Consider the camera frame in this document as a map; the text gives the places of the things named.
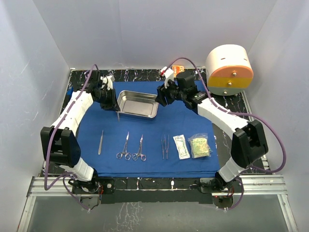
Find steel ring-handle scissors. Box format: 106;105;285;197
132;135;146;161

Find steel forceps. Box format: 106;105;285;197
164;135;169;159

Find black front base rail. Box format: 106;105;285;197
96;176;245;205

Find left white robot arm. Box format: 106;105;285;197
41;71;120;193

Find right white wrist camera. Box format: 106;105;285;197
160;67;174;88

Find white packet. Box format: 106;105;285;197
173;135;190;160

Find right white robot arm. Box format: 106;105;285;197
155;68;268;192

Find aluminium frame extrusion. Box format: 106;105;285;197
18;174;298;232

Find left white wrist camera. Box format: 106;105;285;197
100;74;115;90

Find blue surgical drape cloth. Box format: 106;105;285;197
74;80;219;178

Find green suture packet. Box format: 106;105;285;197
188;133;212;159

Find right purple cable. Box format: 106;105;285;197
164;57;287;211

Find small orange circuit board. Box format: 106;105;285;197
172;65;184;74

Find pink cylindrical tissue phantom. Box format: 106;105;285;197
205;44;253;96

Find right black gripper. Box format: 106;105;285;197
155;78;186;106

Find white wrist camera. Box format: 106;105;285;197
100;74;115;90
160;67;174;88

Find metal instrument tray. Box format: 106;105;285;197
117;90;159;120

